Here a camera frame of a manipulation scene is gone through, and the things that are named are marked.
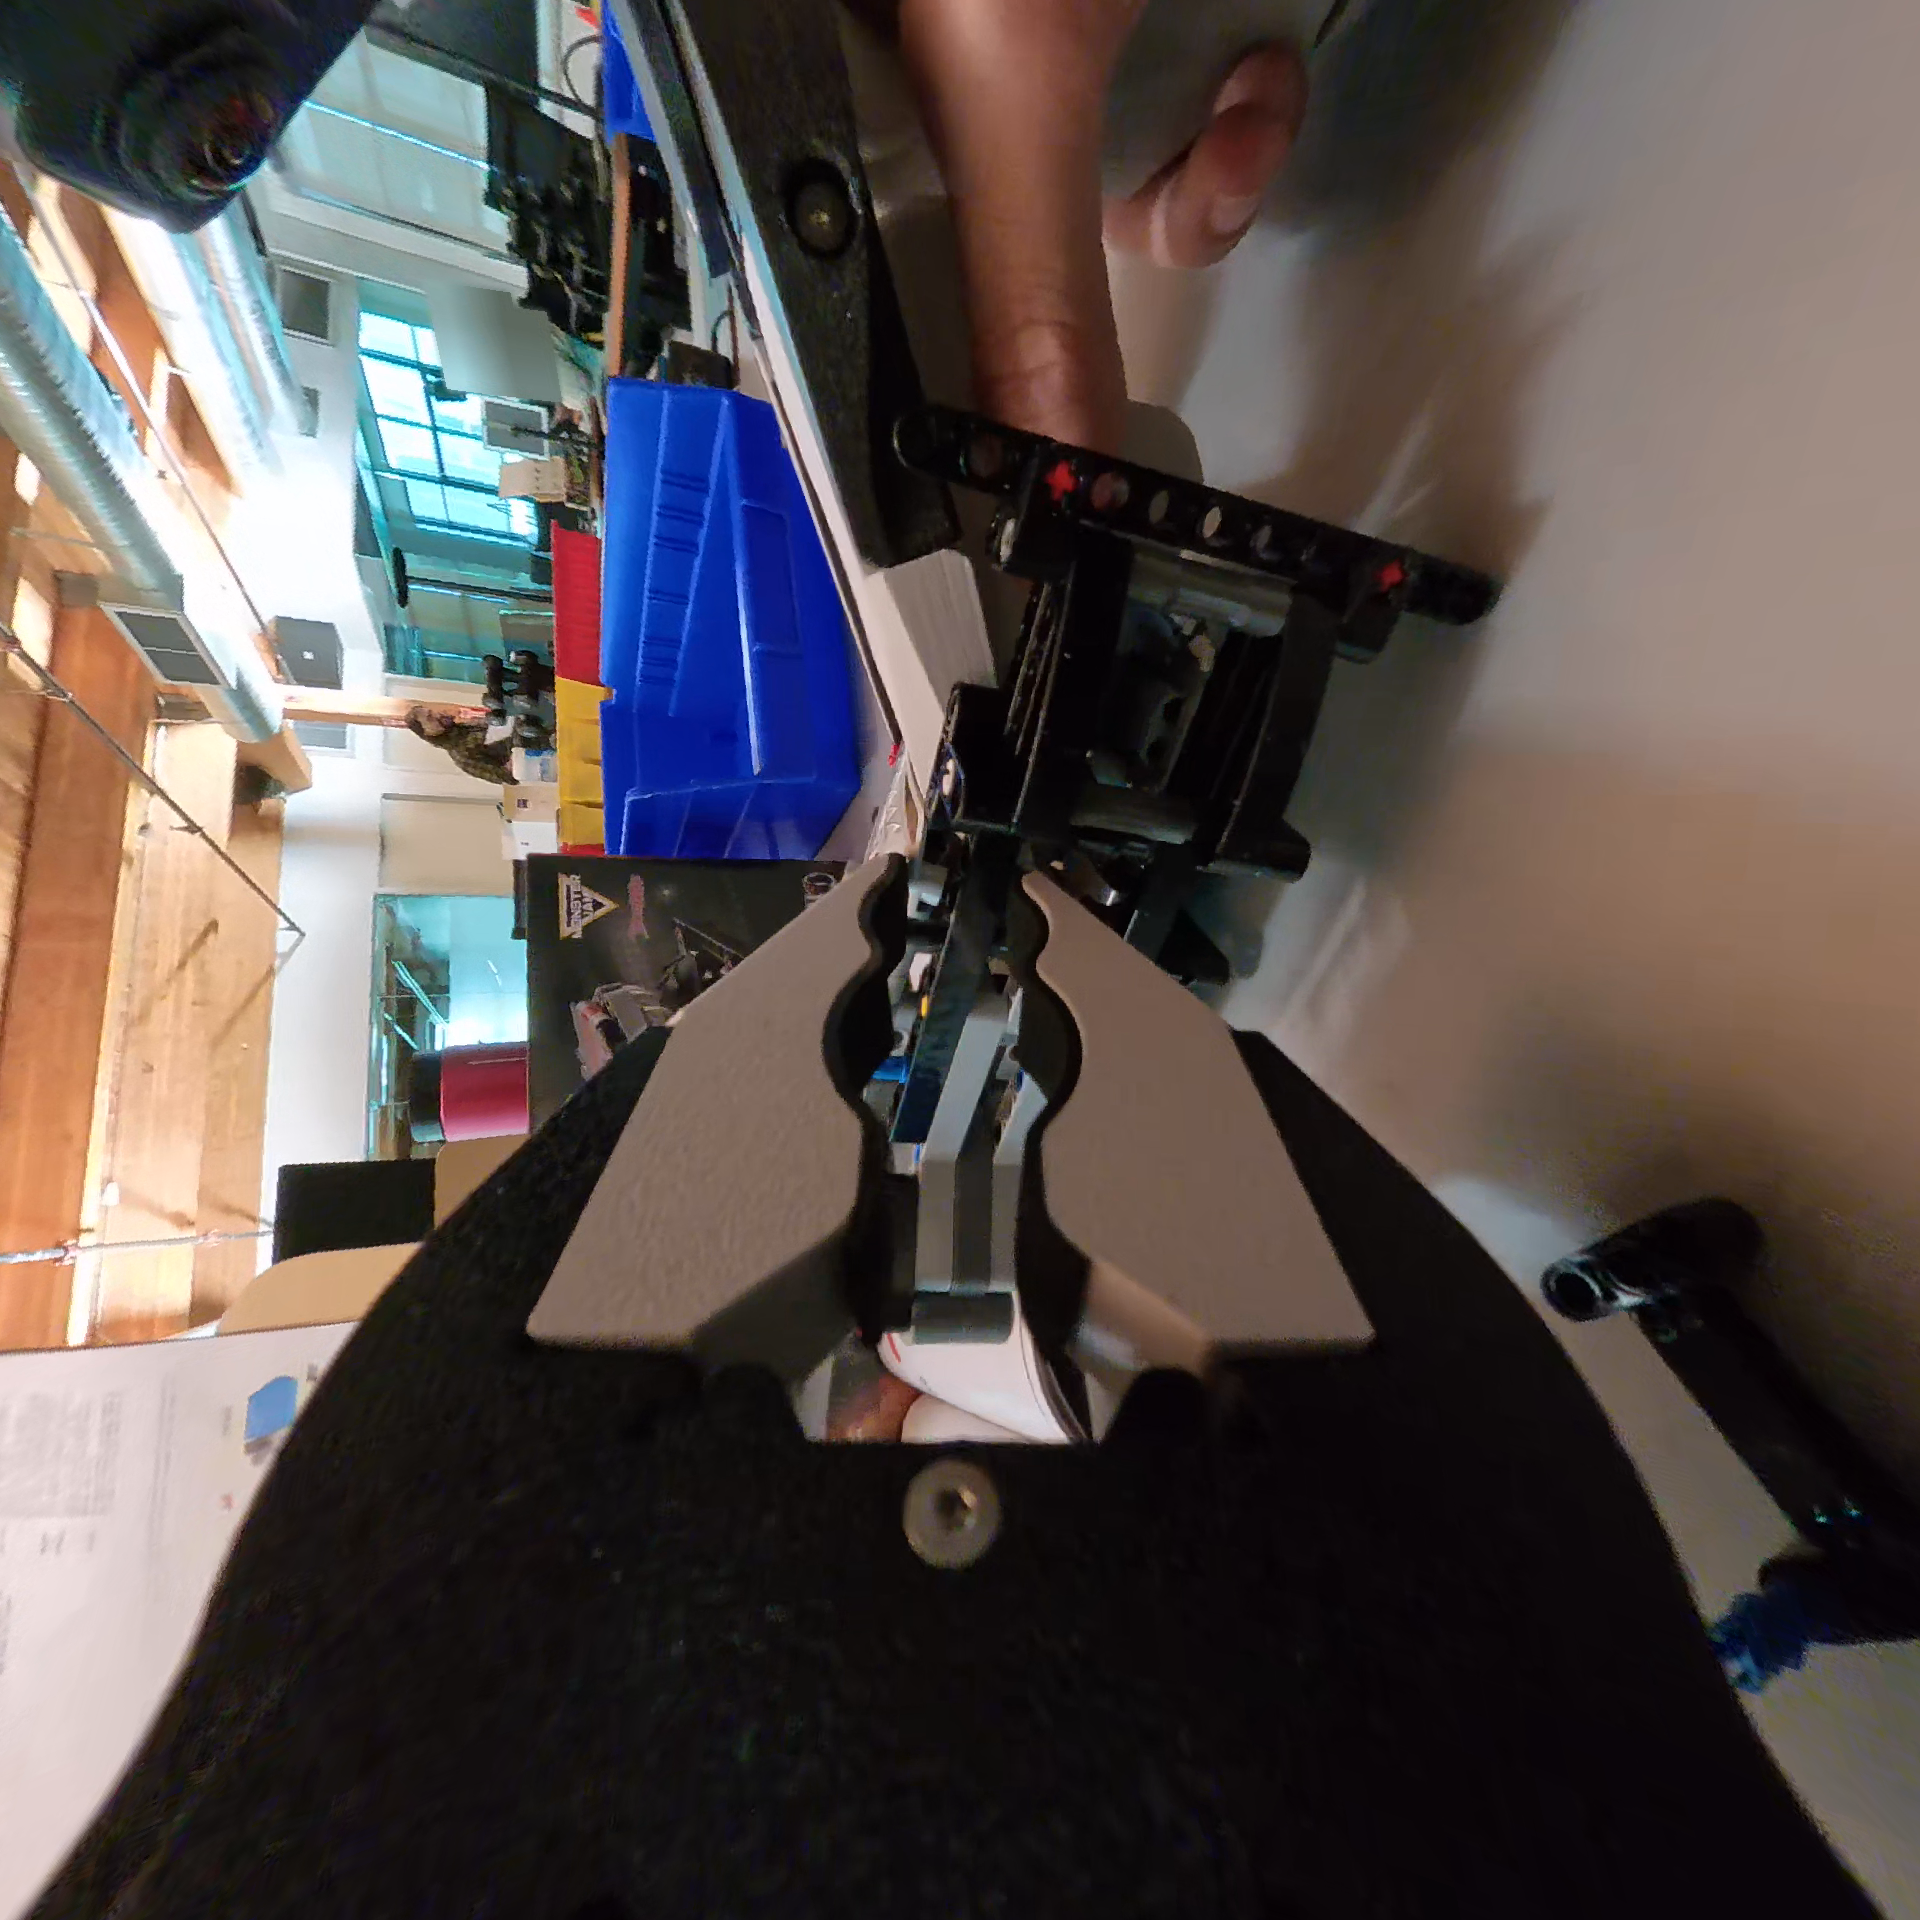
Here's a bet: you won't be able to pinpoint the maroon box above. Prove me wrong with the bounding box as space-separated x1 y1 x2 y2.
412 1048 537 1144

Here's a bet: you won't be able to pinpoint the blue plastic bin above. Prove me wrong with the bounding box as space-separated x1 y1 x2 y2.
597 375 874 864

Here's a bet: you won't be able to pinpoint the printed instruction sheet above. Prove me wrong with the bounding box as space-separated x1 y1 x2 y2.
0 1328 366 1777

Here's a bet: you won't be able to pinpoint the person's right hand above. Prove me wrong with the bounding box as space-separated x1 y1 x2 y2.
895 0 1310 443

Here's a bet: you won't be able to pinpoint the grey red brick model car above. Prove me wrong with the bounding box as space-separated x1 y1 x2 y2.
877 401 1502 1353

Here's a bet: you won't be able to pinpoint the silver ventilation ducts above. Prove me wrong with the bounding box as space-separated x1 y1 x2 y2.
0 193 291 741

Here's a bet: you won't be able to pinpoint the open instruction booklet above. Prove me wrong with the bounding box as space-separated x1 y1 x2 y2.
795 1328 1119 1445

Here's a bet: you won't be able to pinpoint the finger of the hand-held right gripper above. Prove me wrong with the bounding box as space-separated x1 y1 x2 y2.
721 223 1003 741

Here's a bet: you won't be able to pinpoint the small black beam assembly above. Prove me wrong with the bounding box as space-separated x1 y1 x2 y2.
1542 1197 1920 1701

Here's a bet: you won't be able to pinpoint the black toy set box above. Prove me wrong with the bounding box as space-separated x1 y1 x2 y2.
526 851 890 1098

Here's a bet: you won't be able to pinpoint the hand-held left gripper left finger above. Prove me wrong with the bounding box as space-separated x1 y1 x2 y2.
526 854 913 1353

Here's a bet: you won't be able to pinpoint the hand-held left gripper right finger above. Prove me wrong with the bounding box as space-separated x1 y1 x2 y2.
1020 870 1378 1373

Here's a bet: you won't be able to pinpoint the cardboard box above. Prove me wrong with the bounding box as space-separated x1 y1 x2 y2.
217 1139 513 1337

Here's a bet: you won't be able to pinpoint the grey desk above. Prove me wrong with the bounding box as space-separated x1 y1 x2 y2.
838 0 1920 1920

